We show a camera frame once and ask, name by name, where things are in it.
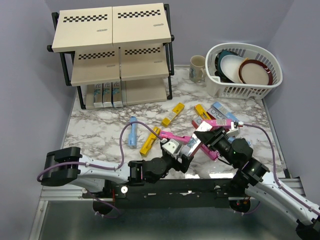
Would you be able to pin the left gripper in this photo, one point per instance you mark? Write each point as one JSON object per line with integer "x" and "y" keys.
{"x": 185, "y": 162}

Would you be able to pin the metallic blue toothpaste box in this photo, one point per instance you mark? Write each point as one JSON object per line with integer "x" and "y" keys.
{"x": 117, "y": 94}
{"x": 97, "y": 95}
{"x": 107, "y": 95}

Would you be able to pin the dark teal bowl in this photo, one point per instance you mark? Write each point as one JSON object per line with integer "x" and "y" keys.
{"x": 222, "y": 54}

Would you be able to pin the white plastic dish basket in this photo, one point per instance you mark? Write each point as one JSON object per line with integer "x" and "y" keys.
{"x": 242, "y": 90}

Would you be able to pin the red rimmed plate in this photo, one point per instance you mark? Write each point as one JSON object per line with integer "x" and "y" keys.
{"x": 254, "y": 72}

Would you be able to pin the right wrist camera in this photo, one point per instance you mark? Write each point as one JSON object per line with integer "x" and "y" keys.
{"x": 235, "y": 128}

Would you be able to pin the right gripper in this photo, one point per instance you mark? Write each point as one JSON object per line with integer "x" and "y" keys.
{"x": 217, "y": 135}

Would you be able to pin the pink toothpaste box diagonal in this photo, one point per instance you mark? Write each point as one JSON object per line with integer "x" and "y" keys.
{"x": 213, "y": 155}

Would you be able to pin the light blue toothpaste box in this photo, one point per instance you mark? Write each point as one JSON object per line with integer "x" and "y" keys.
{"x": 132, "y": 137}

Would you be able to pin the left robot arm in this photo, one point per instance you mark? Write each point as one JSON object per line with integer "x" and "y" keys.
{"x": 69, "y": 166}

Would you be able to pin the black base bar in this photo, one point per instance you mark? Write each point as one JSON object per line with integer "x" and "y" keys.
{"x": 172, "y": 193}

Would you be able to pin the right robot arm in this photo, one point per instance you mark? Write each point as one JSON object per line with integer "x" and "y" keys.
{"x": 255, "y": 180}

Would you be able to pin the silver blue toothpaste box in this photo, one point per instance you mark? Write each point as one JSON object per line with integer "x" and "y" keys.
{"x": 215, "y": 114}

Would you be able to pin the cream ceramic mug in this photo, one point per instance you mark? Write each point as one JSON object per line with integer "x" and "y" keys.
{"x": 197, "y": 70}

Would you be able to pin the beige three-tier shelf rack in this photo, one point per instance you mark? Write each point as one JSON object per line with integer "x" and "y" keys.
{"x": 130, "y": 44}

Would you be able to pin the red metallic toothpaste box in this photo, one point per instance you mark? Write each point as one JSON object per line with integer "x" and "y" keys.
{"x": 195, "y": 143}

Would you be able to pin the yellow toothpaste box right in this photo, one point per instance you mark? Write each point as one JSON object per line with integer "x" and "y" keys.
{"x": 199, "y": 109}

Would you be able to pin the yellow toothpaste box middle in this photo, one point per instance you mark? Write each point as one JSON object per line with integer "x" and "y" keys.
{"x": 173, "y": 114}

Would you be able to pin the light blue box far right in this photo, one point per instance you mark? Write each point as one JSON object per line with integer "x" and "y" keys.
{"x": 224, "y": 111}

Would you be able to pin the yellow toothpaste box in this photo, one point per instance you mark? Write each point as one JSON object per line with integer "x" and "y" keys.
{"x": 173, "y": 114}
{"x": 144, "y": 151}
{"x": 199, "y": 109}

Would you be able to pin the yellow toothpaste box lower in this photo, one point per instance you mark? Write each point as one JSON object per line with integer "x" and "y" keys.
{"x": 144, "y": 151}

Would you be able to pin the white plate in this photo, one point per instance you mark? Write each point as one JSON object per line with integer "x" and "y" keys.
{"x": 230, "y": 65}

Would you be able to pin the pink toothpaste box long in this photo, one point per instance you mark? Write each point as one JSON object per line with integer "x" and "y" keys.
{"x": 170, "y": 136}

